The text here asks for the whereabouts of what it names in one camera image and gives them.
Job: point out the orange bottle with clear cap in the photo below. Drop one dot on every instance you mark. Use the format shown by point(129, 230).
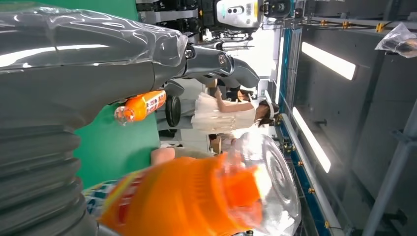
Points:
point(143, 106)
point(182, 195)

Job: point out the person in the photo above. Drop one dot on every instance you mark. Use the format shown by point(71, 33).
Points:
point(221, 117)

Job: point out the black round stool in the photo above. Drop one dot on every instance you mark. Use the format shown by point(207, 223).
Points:
point(172, 110)

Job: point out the black background humanoid robot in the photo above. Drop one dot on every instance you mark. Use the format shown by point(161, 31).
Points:
point(234, 13)

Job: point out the clear plastic bag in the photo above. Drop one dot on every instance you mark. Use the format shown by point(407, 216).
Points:
point(397, 40)

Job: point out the blue metal gantry rail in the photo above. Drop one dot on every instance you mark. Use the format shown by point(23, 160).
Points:
point(306, 182)

